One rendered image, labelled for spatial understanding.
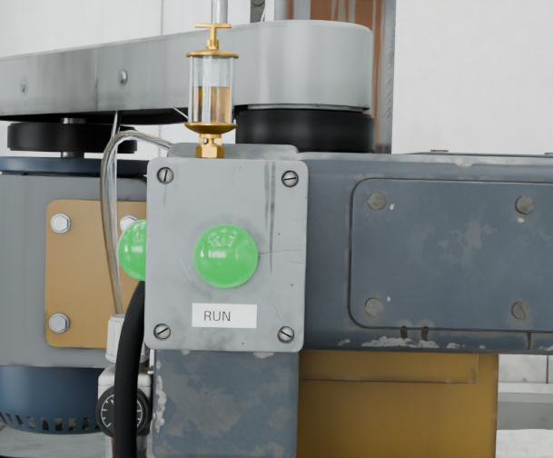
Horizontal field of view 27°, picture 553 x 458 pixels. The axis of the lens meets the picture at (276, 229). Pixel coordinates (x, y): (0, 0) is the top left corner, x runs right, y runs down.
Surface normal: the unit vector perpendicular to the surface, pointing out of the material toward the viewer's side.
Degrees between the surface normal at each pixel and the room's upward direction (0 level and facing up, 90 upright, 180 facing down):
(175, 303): 90
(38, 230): 90
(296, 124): 90
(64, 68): 90
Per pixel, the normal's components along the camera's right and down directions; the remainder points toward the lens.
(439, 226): 0.01, 0.05
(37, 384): -0.21, 0.07
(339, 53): 0.45, 0.06
